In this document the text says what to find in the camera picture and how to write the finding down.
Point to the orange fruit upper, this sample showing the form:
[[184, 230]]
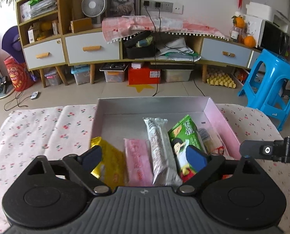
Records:
[[238, 22]]

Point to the clear storage bin orange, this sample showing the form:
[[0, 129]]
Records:
[[114, 72]]

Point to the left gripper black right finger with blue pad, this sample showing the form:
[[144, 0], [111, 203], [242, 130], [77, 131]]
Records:
[[208, 168]]

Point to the white desk fan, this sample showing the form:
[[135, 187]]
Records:
[[94, 10]]

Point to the cherry print tablecloth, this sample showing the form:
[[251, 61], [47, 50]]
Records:
[[58, 131]]

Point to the black microwave oven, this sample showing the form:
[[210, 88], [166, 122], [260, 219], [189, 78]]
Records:
[[273, 38]]

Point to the pink cloth on cabinet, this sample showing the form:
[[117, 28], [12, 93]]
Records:
[[115, 29]]

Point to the clear cracker packet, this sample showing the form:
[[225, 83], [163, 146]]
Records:
[[213, 142]]

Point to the red box under cabinet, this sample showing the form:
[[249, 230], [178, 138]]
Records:
[[143, 76]]

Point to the black box in cabinet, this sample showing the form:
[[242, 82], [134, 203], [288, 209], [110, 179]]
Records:
[[139, 46]]

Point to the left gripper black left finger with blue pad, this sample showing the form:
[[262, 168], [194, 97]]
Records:
[[79, 169]]

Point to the orange fruit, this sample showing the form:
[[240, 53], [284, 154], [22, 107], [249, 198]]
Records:
[[249, 41], [238, 22]]

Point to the pink cardboard snack box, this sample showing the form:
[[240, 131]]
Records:
[[119, 118]]

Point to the stack of papers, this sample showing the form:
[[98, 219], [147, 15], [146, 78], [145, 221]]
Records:
[[35, 8]]

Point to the yellow snack packet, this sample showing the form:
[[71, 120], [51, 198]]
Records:
[[111, 169]]

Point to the blue plastic stool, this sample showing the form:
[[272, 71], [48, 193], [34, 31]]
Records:
[[263, 85]]

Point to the white grey cookie packet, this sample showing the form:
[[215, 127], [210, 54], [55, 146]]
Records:
[[163, 161]]

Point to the pink snack packet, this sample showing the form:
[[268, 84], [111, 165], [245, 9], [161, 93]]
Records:
[[138, 162]]

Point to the green snack packet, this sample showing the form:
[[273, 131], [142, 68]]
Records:
[[184, 134]]

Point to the yellow egg tray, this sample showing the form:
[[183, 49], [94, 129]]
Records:
[[216, 77]]

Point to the wooden TV cabinet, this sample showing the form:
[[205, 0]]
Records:
[[89, 46]]

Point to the purple hat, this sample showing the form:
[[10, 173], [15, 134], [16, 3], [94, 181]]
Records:
[[11, 43]]

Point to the orange fruit lower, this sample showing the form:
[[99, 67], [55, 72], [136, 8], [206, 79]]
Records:
[[249, 41]]

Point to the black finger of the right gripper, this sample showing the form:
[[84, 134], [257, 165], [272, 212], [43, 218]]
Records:
[[257, 149]]

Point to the red printed bag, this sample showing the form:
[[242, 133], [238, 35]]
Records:
[[18, 74]]

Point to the white storage bin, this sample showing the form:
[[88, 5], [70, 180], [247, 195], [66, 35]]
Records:
[[175, 75]]

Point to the clear storage bin blue lid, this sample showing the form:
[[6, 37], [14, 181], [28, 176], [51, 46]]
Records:
[[81, 74]]

